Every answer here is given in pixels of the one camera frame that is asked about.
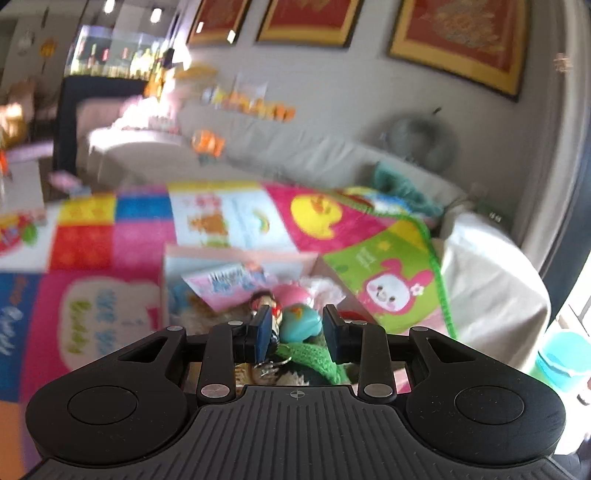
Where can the orange wall ornament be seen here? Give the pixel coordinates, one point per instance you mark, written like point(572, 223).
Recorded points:
point(48, 47)

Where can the beige sofa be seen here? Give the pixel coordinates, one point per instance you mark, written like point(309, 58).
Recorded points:
point(300, 152)

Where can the ceiling light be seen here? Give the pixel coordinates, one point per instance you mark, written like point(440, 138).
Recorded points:
point(108, 5)
point(156, 14)

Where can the pink toy box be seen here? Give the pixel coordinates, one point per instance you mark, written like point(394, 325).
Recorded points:
point(207, 254)

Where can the black aquarium stand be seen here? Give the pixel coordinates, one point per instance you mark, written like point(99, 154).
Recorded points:
point(69, 120)

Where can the white fluffy cloth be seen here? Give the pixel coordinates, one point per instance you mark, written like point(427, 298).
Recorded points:
point(325, 288)

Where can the orange toy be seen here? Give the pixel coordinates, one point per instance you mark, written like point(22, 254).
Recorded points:
point(207, 143)

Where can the teal bucket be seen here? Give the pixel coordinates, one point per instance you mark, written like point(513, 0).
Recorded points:
point(565, 357)

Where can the pink object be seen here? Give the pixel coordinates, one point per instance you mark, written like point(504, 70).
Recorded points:
point(67, 181)

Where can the pink round toy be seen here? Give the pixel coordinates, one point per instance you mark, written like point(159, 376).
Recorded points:
point(293, 294)

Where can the grey round cushion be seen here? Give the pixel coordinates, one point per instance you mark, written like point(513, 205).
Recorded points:
point(415, 138)

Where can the row of small orange toys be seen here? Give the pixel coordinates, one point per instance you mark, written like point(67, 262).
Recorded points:
point(251, 106)

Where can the glass aquarium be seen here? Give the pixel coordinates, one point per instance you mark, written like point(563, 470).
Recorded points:
point(115, 53)

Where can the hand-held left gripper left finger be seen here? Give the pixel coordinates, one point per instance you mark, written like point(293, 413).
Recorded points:
point(262, 334)

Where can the green knitted cloth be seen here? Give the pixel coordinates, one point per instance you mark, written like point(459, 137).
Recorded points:
point(318, 364)

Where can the pink cloth pile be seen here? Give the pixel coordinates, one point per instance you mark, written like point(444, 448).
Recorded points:
point(147, 115)

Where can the teal shell toy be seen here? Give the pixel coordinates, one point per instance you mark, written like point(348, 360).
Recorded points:
point(300, 325)

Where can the teal knitted cloth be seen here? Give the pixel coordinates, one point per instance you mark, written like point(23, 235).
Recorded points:
point(397, 184)

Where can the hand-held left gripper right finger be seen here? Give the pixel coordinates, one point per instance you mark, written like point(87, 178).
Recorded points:
point(333, 336)

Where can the colourful printed blanket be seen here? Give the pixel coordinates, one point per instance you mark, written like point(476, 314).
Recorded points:
point(138, 230)

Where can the small doll figure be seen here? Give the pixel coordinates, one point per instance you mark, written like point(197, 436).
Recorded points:
point(264, 300)

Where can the colourful booklet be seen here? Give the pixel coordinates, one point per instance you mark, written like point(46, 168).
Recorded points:
point(221, 284)

